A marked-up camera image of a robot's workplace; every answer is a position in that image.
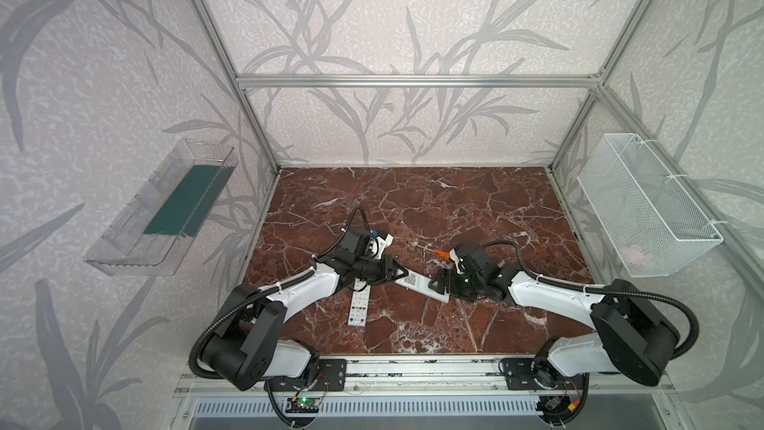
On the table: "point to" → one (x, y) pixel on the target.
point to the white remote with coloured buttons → (359, 305)
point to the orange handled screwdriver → (438, 252)
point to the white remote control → (420, 284)
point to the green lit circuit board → (302, 405)
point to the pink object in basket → (634, 254)
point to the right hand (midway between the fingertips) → (436, 281)
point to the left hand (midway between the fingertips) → (410, 267)
